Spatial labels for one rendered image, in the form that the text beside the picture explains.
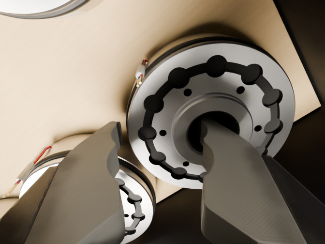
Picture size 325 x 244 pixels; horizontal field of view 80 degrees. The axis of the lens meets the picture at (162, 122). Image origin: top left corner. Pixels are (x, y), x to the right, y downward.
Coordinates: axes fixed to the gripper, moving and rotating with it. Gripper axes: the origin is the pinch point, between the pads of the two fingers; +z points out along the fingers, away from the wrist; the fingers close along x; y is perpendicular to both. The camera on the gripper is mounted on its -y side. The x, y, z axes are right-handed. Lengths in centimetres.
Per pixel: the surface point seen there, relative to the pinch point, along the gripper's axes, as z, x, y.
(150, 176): 0.9, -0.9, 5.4
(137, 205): -0.5, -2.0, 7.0
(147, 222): -0.7, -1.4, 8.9
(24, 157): 2.5, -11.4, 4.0
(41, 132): 2.5, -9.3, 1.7
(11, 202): 1.9, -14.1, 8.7
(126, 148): 1.6, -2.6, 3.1
